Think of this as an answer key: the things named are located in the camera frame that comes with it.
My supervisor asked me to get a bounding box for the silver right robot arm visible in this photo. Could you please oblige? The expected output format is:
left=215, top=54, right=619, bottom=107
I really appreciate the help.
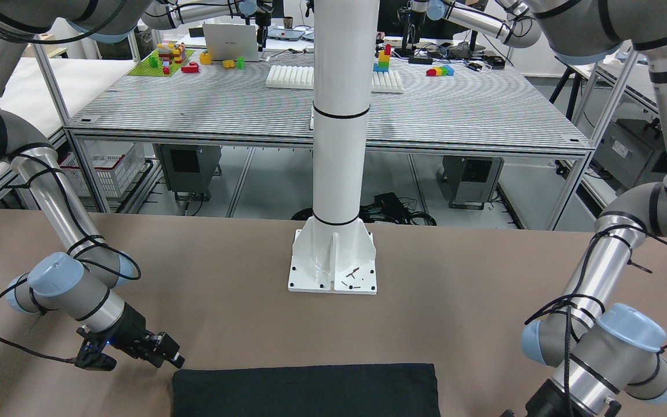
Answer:
left=0, top=1, right=185, bottom=371

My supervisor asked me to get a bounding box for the white plastic basket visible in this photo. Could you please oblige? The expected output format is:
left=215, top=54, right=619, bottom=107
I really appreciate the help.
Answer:
left=59, top=141, right=145, bottom=198

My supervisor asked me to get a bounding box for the grey control box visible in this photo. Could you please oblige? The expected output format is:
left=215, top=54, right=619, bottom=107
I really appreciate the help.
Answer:
left=153, top=144, right=222, bottom=202
left=437, top=155, right=504, bottom=210

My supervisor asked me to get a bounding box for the white laptop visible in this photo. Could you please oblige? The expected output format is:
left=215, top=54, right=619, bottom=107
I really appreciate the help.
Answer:
left=202, top=24, right=261, bottom=63

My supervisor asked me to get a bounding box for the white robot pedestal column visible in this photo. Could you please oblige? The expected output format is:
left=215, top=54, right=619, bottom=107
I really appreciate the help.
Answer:
left=288, top=1, right=379, bottom=295

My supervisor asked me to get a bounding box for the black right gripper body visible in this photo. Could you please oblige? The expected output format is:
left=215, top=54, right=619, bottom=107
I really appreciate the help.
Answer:
left=104, top=303, right=157, bottom=359

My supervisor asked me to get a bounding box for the black graphic t-shirt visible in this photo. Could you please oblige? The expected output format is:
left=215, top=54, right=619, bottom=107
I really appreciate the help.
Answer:
left=171, top=363, right=441, bottom=416

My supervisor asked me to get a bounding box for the stacked coloured blocks tower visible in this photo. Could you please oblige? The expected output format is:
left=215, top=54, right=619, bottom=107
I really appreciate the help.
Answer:
left=373, top=44, right=391, bottom=73

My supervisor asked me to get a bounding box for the striped metal workbench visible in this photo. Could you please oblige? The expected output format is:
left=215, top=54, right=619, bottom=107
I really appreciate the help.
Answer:
left=64, top=49, right=596, bottom=231

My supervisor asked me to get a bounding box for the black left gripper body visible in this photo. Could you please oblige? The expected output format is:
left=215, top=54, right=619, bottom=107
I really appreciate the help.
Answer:
left=526, top=379, right=577, bottom=416

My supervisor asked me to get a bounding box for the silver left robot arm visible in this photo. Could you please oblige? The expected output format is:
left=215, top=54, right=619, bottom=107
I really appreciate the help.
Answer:
left=522, top=1, right=667, bottom=416

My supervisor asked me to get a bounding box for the rainbow block row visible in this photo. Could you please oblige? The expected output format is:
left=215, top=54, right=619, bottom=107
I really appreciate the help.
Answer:
left=426, top=64, right=455, bottom=77

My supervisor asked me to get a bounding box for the white ridged tray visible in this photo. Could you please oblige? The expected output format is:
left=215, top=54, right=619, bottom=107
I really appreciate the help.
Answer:
left=265, top=64, right=405, bottom=93

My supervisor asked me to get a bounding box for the green lego baseplate with bricks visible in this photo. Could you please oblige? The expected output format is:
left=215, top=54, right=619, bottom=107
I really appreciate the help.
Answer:
left=127, top=41, right=193, bottom=77

